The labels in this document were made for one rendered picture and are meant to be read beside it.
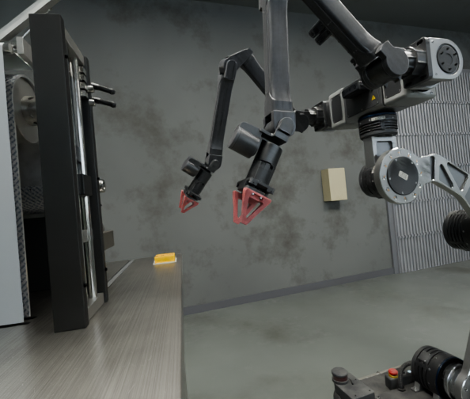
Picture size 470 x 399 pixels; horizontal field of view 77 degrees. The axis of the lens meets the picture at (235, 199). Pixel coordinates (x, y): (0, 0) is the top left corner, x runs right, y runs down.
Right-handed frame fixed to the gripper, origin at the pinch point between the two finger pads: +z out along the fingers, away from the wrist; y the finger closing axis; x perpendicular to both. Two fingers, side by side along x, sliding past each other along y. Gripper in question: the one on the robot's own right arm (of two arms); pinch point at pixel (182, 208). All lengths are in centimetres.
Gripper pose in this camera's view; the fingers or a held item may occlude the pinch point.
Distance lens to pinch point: 131.5
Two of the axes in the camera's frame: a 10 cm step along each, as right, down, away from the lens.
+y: 3.1, 3.0, -9.0
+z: -5.5, 8.3, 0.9
